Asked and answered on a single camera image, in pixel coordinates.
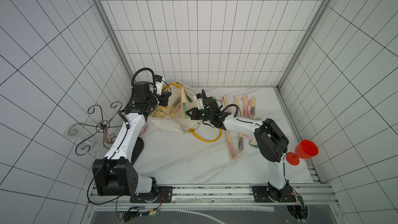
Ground plain bamboo folding fan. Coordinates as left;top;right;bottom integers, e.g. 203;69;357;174
234;95;242;117

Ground cream tote bag yellow handles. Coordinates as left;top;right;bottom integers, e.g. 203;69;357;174
149;81;222;143

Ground grey pink folding fan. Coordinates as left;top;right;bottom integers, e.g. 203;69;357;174
250;96;256;119

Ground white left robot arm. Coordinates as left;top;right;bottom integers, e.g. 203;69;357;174
92;80;171;201

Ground patterned red blue plate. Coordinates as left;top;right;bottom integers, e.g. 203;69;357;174
139;122;149;137

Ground grey pink fan in bag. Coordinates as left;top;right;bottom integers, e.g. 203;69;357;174
237;133;245;155

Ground red plastic goblet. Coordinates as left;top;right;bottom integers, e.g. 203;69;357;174
286;140;319;166

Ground black wire ornament stand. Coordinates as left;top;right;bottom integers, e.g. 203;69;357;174
63;101;124;157

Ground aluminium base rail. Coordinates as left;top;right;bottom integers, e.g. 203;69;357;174
86;184;341;215

